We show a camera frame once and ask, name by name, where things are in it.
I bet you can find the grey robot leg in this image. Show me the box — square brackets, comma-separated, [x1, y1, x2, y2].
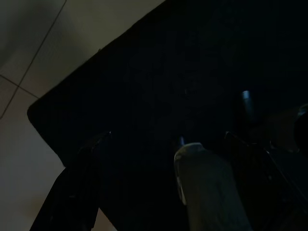
[173, 142, 252, 231]

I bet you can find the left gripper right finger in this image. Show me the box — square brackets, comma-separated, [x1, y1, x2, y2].
[224, 131, 308, 231]

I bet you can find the black floor mat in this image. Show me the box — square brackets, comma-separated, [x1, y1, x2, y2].
[26, 0, 308, 231]

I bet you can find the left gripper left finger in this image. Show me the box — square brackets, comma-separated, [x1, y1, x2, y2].
[30, 131, 113, 231]

